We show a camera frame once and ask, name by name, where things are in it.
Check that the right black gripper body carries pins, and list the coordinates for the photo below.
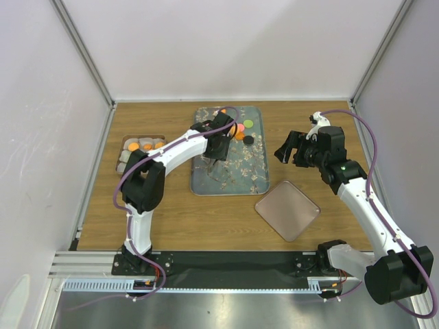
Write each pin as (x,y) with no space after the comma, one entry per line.
(313,157)

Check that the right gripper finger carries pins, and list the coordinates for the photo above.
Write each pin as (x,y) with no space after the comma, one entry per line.
(292,142)
(298,159)

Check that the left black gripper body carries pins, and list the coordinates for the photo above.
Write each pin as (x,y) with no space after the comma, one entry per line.
(221,152)

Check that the brown translucent box lid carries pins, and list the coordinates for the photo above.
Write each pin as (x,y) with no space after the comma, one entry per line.
(287,210)

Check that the clear box with paper cups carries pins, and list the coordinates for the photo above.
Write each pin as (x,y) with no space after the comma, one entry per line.
(133,142)

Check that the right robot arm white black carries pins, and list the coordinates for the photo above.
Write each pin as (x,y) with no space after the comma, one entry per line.
(367,212)

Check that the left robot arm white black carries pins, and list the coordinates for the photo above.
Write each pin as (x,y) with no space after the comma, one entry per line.
(141,188)

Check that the black round cookie top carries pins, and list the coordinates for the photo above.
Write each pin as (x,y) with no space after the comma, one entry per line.
(248,140)

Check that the green round cookie top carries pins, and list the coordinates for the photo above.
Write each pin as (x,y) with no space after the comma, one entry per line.
(248,123)

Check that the floral patterned metal tray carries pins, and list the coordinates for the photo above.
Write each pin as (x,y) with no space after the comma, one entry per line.
(245,171)

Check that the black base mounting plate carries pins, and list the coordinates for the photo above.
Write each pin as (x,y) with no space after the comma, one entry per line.
(243,269)

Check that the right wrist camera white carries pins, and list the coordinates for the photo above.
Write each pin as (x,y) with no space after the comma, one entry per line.
(317,121)

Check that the aluminium frame rail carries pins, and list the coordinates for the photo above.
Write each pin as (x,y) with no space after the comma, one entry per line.
(92,271)

